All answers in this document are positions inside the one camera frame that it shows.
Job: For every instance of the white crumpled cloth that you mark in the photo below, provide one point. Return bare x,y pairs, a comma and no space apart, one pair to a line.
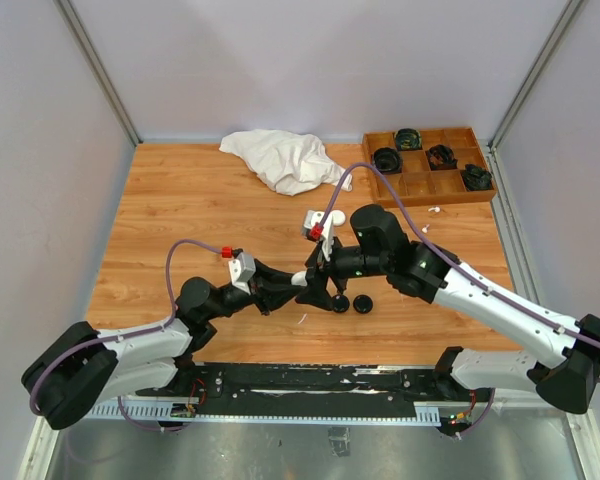
287,163

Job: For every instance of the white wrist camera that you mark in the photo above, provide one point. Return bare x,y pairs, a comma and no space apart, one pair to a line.
241,270
317,226

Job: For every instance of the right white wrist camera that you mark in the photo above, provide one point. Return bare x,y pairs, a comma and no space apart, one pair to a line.
317,226

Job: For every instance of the grey slotted cable duct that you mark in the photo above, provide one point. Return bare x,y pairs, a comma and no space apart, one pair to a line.
176,412

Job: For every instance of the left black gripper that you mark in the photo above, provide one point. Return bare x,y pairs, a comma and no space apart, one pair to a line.
264,276

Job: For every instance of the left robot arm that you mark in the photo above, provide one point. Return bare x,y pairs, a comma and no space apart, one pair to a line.
85,366

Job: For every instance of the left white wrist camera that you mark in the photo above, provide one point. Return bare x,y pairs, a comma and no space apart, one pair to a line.
241,270

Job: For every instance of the white round charging case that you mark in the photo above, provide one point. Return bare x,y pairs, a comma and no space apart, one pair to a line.
338,218

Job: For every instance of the wooden compartment tray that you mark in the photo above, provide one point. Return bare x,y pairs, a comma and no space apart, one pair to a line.
428,166

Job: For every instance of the black charging case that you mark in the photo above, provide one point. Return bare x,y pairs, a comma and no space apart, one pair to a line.
340,303
363,304

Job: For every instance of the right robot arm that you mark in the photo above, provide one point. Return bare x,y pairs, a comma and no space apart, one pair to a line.
559,355

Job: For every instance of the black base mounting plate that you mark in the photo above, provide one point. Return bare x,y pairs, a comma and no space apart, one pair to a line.
305,391

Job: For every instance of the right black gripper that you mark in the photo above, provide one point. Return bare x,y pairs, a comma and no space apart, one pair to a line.
316,294

